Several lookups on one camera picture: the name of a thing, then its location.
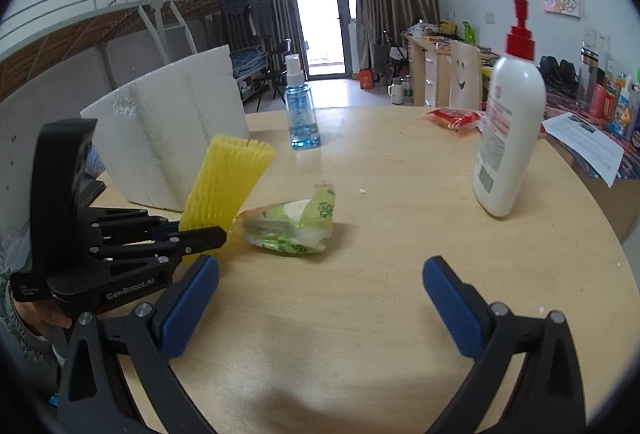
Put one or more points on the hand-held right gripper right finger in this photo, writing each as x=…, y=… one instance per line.
x=450, y=309

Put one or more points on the green tissue packet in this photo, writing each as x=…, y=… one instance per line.
x=290, y=224

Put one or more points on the white foam box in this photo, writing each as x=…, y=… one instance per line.
x=165, y=114

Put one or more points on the white paper sheet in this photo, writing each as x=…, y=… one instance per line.
x=585, y=144

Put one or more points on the green bag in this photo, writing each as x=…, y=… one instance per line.
x=469, y=31

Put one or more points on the dark blue plaid quilt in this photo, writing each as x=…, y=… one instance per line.
x=247, y=59

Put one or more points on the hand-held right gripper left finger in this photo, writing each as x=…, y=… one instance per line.
x=192, y=309

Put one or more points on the red snack packet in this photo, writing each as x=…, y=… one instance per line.
x=455, y=119

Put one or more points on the white bed ladder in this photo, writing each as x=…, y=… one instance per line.
x=165, y=31

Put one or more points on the row of toiletry bottles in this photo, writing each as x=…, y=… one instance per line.
x=610, y=99

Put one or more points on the black bag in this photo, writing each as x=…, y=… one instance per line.
x=560, y=71

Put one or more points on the wooden chair with smiley face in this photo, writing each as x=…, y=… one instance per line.
x=462, y=79

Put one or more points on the hanging dark clothes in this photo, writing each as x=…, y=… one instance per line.
x=235, y=4

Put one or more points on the person's left hand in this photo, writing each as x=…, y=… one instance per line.
x=42, y=314

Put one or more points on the person's left forearm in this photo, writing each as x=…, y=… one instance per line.
x=25, y=354

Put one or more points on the white wall socket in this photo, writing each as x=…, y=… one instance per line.
x=595, y=38

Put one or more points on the black folding chair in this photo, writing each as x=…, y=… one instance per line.
x=275, y=69

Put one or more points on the white wall switch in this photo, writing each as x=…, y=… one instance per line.
x=490, y=17

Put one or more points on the white metal bunk bed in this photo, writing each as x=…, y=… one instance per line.
x=210, y=9
x=60, y=39

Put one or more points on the white thermos jug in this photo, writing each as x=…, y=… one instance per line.
x=396, y=93

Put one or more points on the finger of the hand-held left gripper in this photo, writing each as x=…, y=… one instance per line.
x=130, y=224
x=200, y=240

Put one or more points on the white lotion pump bottle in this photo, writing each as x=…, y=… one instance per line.
x=510, y=129

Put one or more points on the light wooden desk with drawers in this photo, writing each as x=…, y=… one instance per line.
x=430, y=74

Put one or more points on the glass balcony door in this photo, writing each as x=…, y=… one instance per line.
x=320, y=14

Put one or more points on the black folding cart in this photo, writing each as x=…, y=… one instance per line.
x=390, y=48

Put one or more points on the clear blue spray bottle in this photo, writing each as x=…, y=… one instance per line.
x=301, y=114

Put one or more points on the orange bag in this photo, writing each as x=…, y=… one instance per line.
x=366, y=79

